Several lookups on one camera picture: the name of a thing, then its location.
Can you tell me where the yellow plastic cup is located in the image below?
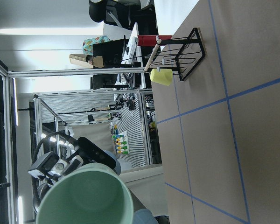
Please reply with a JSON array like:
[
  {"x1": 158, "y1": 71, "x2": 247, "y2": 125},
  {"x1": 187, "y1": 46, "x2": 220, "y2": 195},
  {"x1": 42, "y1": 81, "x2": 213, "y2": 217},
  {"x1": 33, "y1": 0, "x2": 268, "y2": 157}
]
[{"x1": 150, "y1": 69, "x2": 173, "y2": 86}]

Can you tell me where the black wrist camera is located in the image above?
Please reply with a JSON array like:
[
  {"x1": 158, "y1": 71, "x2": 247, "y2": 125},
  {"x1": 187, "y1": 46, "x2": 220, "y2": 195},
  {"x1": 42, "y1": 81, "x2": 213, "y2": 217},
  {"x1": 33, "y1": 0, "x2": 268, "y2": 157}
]
[{"x1": 75, "y1": 137, "x2": 116, "y2": 169}]

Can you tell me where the green plastic cup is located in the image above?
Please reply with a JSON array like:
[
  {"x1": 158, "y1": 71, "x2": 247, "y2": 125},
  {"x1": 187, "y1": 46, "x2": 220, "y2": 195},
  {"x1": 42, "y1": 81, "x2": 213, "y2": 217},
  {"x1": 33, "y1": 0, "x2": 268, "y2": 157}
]
[{"x1": 36, "y1": 163, "x2": 134, "y2": 224}]

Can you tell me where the black wire cup rack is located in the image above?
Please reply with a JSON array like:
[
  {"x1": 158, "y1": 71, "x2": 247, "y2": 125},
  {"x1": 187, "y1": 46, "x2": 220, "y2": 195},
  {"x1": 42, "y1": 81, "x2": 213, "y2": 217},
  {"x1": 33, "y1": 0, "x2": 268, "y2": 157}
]
[{"x1": 150, "y1": 27, "x2": 206, "y2": 81}]

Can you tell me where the wooden rack dowel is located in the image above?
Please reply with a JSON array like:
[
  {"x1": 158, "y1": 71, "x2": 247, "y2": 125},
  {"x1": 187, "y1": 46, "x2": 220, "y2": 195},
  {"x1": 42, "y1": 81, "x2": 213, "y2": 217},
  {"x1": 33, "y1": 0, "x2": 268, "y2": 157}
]
[{"x1": 143, "y1": 39, "x2": 161, "y2": 72}]

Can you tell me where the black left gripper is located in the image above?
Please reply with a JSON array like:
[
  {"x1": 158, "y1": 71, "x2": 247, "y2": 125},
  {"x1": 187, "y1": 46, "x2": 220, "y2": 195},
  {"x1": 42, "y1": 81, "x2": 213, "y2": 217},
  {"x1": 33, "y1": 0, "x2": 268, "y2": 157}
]
[{"x1": 28, "y1": 152, "x2": 83, "y2": 187}]

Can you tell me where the red cylinder bottle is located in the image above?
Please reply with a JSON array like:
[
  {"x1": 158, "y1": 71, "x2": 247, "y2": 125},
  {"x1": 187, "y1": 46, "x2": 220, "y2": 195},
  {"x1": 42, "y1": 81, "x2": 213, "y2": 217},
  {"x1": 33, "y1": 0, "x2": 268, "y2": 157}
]
[{"x1": 137, "y1": 35, "x2": 172, "y2": 47}]

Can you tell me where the aluminium frame post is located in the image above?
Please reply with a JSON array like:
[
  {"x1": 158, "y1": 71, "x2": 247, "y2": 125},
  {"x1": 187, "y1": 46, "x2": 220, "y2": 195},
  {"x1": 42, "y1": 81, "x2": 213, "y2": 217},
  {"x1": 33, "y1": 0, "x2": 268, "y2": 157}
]
[{"x1": 8, "y1": 67, "x2": 144, "y2": 78}]

